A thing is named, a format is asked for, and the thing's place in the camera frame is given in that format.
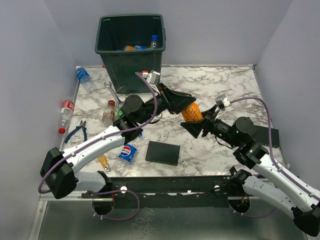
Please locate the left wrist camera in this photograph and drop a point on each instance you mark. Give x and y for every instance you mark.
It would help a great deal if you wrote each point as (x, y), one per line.
(153, 77)

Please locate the yellow utility knife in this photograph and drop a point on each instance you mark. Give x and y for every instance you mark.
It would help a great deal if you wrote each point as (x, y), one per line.
(103, 161)

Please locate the green crushed bottle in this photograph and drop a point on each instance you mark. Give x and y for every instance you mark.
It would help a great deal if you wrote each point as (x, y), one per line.
(119, 113)

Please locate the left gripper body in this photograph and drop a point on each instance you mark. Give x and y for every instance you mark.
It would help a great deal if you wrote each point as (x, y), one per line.
(162, 104)

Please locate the black box at right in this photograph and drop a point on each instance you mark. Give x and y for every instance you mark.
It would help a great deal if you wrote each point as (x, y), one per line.
(262, 136)

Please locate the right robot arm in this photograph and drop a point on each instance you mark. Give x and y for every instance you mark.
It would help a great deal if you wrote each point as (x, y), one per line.
(291, 195)

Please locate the black flat box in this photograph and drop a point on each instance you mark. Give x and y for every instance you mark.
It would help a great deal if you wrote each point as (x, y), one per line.
(163, 153)

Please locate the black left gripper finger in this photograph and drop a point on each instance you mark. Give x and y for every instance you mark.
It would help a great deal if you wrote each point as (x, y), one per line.
(172, 94)
(180, 103)

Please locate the blue water bottle far left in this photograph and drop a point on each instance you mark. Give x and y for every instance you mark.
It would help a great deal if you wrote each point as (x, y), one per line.
(85, 79)

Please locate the small red cap bottle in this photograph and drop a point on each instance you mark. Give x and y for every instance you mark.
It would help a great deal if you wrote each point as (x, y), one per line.
(109, 113)

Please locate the blue label water bottle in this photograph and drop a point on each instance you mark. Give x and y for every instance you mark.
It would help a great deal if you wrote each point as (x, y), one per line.
(154, 42)

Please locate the steel wrench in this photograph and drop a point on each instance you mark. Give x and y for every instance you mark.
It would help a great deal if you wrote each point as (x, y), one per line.
(118, 102)

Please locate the large orange jar bottle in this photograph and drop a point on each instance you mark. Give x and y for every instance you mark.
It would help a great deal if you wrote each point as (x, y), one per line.
(129, 48)

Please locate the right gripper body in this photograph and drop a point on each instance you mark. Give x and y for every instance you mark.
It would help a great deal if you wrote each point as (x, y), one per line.
(216, 126)

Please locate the orange object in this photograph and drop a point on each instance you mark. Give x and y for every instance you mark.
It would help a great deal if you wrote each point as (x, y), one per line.
(192, 113)

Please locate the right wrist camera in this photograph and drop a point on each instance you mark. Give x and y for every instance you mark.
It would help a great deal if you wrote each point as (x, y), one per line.
(222, 102)

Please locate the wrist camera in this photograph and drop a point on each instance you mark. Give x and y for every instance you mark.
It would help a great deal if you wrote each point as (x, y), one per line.
(153, 77)
(222, 102)

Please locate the black mounting rail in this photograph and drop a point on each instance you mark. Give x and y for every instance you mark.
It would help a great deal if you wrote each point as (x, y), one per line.
(170, 192)

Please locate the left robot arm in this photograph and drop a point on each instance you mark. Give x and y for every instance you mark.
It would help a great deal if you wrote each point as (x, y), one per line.
(61, 170)

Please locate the Pepsi bottle near front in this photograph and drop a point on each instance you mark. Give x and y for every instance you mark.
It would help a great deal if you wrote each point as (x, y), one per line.
(127, 154)

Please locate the aluminium frame rail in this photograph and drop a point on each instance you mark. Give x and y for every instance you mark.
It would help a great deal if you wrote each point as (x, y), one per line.
(67, 220)

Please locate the dark green bin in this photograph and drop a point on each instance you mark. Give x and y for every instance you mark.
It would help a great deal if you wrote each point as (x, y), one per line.
(128, 44)

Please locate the blue cap water bottle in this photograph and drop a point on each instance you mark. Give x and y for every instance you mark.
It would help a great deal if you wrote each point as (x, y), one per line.
(140, 48)

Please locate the red cola bottle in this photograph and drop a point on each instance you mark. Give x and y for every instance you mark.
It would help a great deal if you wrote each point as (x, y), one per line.
(65, 115)

